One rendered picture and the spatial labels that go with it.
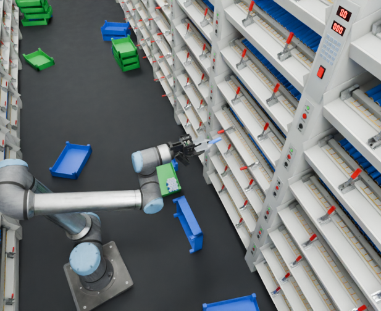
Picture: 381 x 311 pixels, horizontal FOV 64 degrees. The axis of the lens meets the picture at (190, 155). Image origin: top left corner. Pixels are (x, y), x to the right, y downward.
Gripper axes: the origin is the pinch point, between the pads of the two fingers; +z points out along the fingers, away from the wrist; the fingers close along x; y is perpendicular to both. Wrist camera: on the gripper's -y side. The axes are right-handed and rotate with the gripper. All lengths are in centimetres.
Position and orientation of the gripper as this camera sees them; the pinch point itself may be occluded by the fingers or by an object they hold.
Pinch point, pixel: (209, 144)
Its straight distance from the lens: 145.3
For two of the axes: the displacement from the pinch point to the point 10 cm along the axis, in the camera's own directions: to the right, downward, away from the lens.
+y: 0.0, -6.5, -7.6
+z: 9.3, -2.8, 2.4
